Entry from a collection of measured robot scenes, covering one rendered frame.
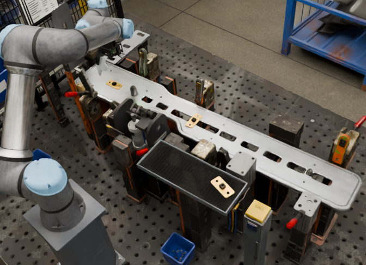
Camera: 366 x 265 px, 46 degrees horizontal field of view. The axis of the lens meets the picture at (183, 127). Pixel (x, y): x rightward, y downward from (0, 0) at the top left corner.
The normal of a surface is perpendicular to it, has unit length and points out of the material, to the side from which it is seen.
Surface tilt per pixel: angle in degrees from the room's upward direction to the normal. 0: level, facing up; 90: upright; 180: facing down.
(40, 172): 8
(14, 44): 47
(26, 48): 62
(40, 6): 90
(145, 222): 0
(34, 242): 0
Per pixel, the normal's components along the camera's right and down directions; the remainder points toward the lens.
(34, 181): 0.04, -0.65
